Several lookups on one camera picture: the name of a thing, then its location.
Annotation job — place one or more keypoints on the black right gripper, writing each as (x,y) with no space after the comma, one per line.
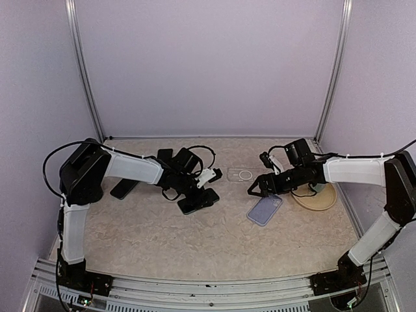
(263,179)

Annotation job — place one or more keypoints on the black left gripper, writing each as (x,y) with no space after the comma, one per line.
(199,200)

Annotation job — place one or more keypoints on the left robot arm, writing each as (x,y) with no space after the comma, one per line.
(83,172)

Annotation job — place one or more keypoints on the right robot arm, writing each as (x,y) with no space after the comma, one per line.
(395,172)

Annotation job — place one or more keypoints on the clear case upper horizontal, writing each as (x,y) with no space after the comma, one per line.
(242,174)

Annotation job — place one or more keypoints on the lavender phone case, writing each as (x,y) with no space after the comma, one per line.
(264,210)

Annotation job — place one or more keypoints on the beige round plate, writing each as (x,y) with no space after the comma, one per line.
(315,201)

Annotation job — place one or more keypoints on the light blue cup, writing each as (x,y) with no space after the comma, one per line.
(317,187)

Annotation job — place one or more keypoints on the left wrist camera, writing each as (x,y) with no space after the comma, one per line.
(208,175)

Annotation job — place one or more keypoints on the right aluminium frame post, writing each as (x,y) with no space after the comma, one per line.
(335,70)

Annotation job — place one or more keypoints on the aluminium frame post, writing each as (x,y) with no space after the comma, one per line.
(335,70)
(71,12)

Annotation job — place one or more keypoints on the front aluminium rail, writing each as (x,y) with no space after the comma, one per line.
(129,293)

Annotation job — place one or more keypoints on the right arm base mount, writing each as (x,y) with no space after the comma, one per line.
(347,275)

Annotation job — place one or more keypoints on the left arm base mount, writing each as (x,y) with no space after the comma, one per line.
(77,277)

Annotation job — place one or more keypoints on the left aluminium frame post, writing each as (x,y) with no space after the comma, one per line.
(71,12)

